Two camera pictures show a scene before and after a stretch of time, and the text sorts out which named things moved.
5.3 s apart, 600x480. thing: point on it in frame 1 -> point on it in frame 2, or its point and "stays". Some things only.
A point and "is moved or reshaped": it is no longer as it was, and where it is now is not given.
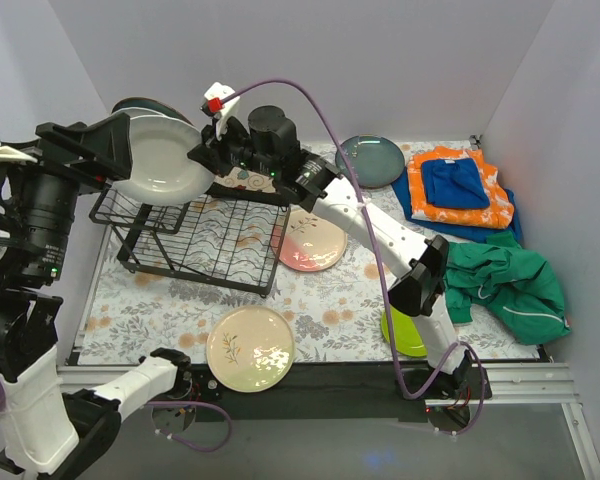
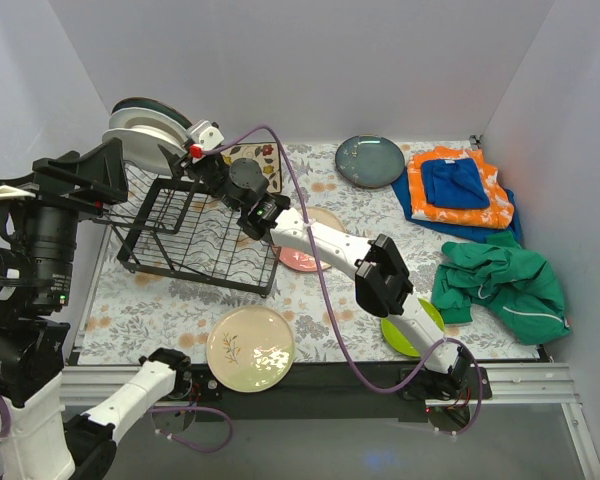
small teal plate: [376, 160] stays
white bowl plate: [162, 170] is moved or reshaped
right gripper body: [212, 156] -> [186, 161]
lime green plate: [407, 338] stays
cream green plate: [250, 348] stays
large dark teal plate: [153, 105] stays
